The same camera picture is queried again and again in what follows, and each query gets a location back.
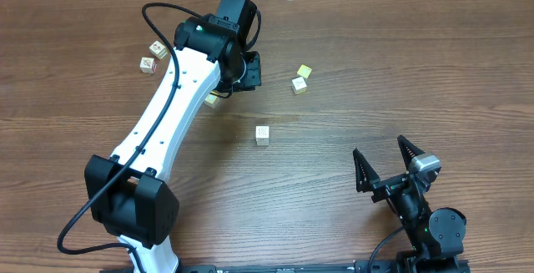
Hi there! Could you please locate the yellow block letter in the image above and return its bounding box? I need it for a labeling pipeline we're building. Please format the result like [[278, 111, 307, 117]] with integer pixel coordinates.
[[204, 94, 220, 109]]

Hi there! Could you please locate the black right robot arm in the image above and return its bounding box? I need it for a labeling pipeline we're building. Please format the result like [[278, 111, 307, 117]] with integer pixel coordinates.
[[353, 135, 470, 272]]

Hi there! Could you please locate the letter B wooden block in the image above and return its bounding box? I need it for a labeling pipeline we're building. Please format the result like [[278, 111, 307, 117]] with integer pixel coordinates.
[[255, 125, 270, 146]]

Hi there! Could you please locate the yellow topped acorn block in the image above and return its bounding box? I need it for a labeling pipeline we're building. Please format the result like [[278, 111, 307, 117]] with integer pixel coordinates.
[[297, 64, 312, 79]]

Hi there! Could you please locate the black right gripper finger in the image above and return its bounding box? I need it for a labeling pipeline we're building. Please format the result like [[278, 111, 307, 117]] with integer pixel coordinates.
[[353, 149, 380, 192], [397, 135, 425, 171]]

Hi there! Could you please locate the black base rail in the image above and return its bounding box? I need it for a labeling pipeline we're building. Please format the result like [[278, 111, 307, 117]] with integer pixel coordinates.
[[99, 258, 471, 273]]

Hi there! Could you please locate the wooden block red picture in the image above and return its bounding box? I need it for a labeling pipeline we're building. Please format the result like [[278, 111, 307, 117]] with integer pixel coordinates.
[[149, 41, 169, 59]]

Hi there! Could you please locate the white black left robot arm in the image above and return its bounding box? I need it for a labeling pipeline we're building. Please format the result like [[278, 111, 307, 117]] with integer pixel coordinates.
[[84, 0, 261, 272]]

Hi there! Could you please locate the wooden block crossed picture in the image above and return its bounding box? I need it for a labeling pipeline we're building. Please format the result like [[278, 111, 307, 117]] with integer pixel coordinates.
[[139, 57, 157, 74]]

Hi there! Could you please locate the scissors picture wooden block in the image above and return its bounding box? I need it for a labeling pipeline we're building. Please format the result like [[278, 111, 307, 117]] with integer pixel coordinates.
[[291, 77, 308, 95]]

